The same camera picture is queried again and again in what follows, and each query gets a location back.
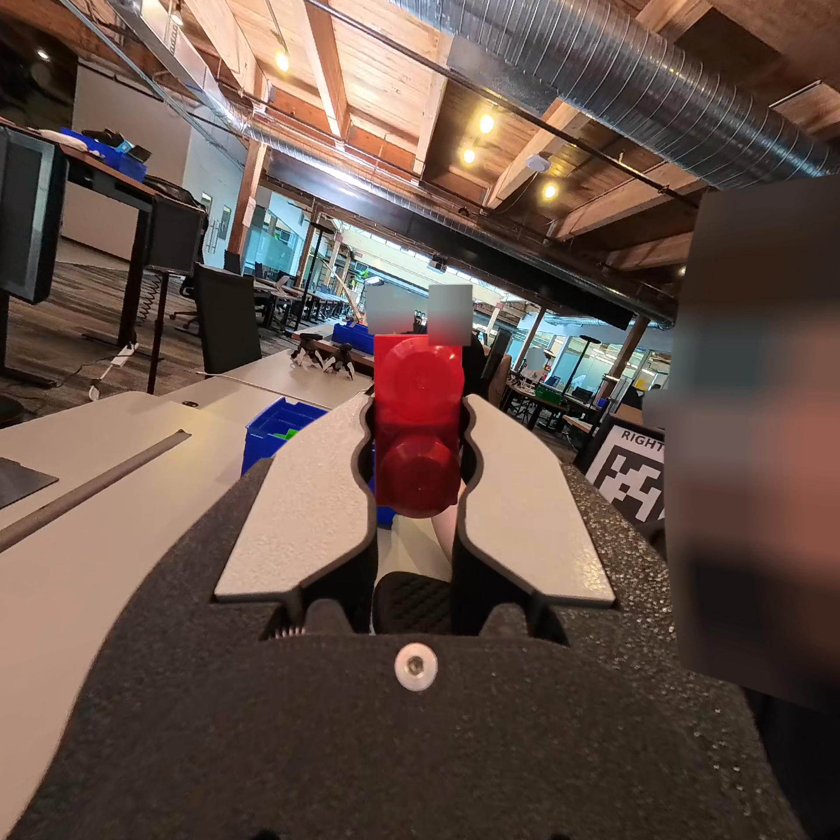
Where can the dark display on stand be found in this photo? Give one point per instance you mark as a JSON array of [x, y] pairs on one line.
[[26, 210]]

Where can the dark metal desk plate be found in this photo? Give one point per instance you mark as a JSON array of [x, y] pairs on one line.
[[19, 482]]

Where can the adjacent grey desk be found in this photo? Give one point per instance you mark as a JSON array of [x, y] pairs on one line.
[[282, 380]]

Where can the small blue bin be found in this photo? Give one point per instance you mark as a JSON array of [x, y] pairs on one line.
[[351, 338]]

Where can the framed marker sign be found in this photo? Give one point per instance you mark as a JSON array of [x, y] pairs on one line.
[[630, 466]]

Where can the blue storage bin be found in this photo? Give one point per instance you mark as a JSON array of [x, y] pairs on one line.
[[105, 154]]

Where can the green bin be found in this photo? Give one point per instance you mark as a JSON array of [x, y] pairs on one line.
[[551, 394]]

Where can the white ceiling sensor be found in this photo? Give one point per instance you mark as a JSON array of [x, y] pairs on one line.
[[538, 163]]

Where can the tall brown-top desk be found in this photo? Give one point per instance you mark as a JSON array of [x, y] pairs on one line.
[[111, 177]]

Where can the silver air duct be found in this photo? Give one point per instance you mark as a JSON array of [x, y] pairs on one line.
[[623, 65]]

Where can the black round mat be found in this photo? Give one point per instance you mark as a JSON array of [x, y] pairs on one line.
[[413, 604]]

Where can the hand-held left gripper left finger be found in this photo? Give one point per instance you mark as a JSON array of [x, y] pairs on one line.
[[302, 512]]

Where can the black floor lamp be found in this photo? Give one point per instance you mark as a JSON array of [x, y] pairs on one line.
[[584, 354]]

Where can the small black tripod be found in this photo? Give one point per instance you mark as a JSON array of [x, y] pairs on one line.
[[342, 359], [307, 351]]

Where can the black hanging box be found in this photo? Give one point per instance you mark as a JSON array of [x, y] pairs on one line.
[[174, 236]]

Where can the brown coat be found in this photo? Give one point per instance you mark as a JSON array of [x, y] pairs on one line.
[[499, 380]]

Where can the blue plastic bin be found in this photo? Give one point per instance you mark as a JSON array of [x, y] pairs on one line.
[[262, 446]]

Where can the round ceiling light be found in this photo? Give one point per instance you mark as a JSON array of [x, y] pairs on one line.
[[549, 190], [485, 123], [468, 155], [282, 61]]

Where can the person's right forearm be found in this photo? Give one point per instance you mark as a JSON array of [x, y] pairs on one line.
[[443, 531]]

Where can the black office chair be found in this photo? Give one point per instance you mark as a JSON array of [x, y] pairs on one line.
[[226, 321]]

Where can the white power strip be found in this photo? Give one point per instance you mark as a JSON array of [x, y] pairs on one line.
[[115, 367]]

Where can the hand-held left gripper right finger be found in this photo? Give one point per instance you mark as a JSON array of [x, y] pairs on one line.
[[531, 518]]

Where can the green two-stud toy block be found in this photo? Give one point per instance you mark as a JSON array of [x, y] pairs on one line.
[[283, 434]]

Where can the red two-stud toy block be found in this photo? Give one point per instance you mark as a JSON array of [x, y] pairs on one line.
[[417, 407]]

